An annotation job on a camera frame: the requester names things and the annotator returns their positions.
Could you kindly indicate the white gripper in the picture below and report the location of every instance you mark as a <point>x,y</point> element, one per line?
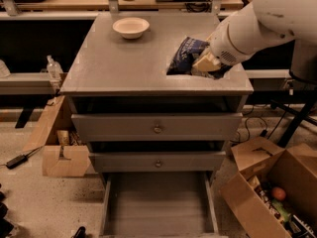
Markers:
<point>222,48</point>

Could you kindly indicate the blue chip bag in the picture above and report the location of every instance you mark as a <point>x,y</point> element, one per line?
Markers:
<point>189,50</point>

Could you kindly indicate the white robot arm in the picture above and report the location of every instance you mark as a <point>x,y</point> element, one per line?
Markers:
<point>259,25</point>

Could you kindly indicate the grey top drawer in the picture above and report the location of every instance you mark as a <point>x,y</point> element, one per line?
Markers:
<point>153,127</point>

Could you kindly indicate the grey drawer cabinet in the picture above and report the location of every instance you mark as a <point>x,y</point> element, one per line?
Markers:
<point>112,75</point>

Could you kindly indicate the grey middle drawer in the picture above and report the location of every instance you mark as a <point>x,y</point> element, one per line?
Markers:
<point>156,162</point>

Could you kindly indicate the grey open bottom drawer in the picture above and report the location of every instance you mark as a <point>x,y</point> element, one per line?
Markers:
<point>159,205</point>

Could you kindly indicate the white bowl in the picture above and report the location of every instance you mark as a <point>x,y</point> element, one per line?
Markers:
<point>131,28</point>

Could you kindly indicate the black chair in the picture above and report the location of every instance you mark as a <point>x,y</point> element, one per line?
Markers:
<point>303,71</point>

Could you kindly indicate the red apple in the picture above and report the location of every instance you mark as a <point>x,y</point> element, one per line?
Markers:
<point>278,193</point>

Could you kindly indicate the clear plastic bottle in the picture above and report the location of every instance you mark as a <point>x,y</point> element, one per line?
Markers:
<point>54,69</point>

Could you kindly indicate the left cardboard box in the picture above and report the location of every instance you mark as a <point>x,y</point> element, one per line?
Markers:
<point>58,161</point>

